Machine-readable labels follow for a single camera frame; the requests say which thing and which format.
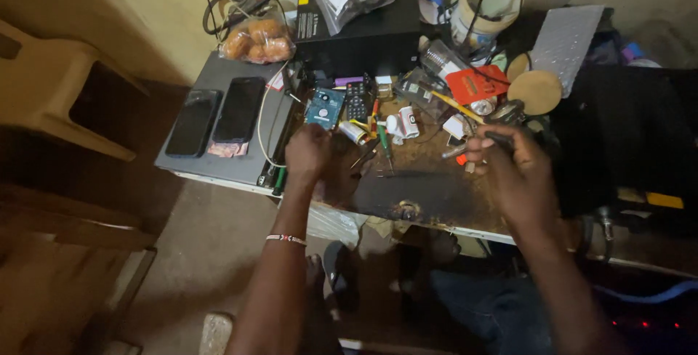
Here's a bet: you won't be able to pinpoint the blue hose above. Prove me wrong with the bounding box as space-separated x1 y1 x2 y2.
593 280 698 305

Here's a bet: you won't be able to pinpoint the blue hard disk drive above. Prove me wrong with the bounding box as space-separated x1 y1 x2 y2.
305 87 346 130

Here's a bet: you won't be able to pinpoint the beaded wrist bracelet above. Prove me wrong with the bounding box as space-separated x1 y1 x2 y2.
265 233 308 247

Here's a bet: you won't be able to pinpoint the banknotes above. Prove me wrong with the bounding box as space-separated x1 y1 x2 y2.
206 142 250 158

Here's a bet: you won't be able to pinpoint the clear plastic bottle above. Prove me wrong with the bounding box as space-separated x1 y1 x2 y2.
419 39 470 80

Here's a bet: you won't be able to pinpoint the silver bubble wrap sheet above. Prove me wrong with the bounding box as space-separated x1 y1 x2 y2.
529 4 606 99

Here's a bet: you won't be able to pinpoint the yellow label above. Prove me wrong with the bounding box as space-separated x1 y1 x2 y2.
646 192 685 210

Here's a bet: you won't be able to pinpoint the silver cylindrical battery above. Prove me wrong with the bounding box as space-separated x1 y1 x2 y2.
338 121 369 145

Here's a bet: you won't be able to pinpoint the black box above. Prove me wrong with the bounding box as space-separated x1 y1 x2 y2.
294 0 423 78

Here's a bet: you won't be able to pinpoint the white cable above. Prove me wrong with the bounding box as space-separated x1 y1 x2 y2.
257 61 291 169

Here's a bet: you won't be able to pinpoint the black sandal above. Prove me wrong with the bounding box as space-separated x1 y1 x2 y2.
323 241 361 312

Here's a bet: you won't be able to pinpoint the round cork disc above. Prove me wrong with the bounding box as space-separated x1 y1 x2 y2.
506 70 563 116

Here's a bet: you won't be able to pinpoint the black soldering tool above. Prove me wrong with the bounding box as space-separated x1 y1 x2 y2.
483 130 516 151

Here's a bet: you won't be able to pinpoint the clear plastic sheet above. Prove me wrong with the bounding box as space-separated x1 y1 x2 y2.
306 202 369 249

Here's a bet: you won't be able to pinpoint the bag of brown buns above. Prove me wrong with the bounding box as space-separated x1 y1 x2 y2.
218 15 297 65

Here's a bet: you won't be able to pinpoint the person's left hand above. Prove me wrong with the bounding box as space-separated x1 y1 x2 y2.
285 123 334 186

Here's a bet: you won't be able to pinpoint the white small bottle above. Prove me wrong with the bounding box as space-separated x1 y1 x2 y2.
385 106 421 146

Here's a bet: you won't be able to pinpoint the person's right hand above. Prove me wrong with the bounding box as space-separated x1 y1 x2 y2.
465 124 560 234

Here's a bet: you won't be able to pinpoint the black remote control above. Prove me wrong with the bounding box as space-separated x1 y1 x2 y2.
346 81 368 122

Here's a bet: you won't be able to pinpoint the white plastic jar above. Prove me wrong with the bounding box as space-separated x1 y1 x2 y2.
450 0 524 51

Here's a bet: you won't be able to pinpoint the black smartphone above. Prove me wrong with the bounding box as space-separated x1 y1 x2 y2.
165 89 223 158
212 76 266 144

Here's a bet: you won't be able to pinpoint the red card packet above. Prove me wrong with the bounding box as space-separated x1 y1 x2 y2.
445 64 511 106

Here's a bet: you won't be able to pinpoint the person's blue jeans leg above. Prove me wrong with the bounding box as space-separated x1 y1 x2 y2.
428 268 554 355

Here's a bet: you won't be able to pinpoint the grey flat device case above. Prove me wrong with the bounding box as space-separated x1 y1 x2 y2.
154 51 306 187

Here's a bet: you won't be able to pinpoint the green handled screwdriver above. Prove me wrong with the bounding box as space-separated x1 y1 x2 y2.
377 123 396 176

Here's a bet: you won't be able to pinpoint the yellow handled tool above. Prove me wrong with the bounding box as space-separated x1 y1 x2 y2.
431 89 485 125

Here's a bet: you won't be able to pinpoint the beige plastic chair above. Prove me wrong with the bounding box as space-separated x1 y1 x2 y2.
0 19 149 162

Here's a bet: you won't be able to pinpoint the bundle of black cables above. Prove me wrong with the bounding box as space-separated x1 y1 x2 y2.
197 0 306 40

